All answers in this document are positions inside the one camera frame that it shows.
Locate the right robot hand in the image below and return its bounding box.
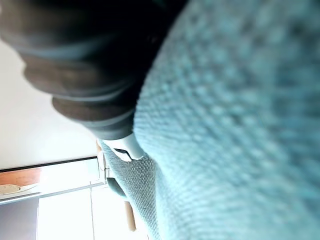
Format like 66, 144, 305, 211
0, 0, 189, 162

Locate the teal woven cushion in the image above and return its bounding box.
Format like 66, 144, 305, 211
98, 0, 320, 240

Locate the light wooden furniture leg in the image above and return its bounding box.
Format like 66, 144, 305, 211
95, 139, 106, 171
124, 200, 137, 232

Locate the dark teal seat pad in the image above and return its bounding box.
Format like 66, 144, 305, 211
106, 176, 127, 201

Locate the round beige mat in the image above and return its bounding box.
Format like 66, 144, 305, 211
0, 184, 37, 195

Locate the white window frame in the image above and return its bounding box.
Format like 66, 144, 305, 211
0, 156, 107, 240

